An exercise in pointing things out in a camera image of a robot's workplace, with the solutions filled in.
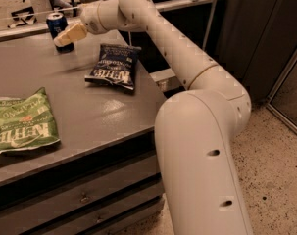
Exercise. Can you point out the dark grey cabinet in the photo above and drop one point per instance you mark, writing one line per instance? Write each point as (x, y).
(256, 41)

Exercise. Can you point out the blue kettle chip bag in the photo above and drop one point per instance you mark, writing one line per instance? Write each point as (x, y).
(116, 66)

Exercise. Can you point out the middle grey drawer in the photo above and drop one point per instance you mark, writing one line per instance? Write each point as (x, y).
(93, 215)

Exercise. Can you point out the grey drawer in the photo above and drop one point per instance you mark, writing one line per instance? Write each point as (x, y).
(31, 215)
(127, 218)
(93, 215)

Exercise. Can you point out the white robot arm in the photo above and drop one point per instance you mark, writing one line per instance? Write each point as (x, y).
(193, 128)

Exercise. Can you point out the green kettle chip bag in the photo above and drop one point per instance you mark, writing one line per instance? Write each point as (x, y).
(27, 123)

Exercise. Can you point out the blue pepsi can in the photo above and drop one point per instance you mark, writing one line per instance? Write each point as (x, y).
(57, 23)

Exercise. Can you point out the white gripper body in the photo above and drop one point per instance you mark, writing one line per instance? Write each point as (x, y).
(90, 19)

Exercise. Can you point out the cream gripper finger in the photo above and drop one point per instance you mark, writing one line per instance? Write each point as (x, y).
(71, 34)

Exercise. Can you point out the grey metal bracket block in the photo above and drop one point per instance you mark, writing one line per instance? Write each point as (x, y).
(166, 80)

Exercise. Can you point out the top grey drawer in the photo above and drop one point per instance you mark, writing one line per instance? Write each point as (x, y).
(31, 215)

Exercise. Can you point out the bottom grey drawer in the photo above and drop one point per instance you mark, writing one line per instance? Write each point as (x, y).
(127, 218)

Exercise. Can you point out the grey metal rail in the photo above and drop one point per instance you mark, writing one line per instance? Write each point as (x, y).
(38, 28)

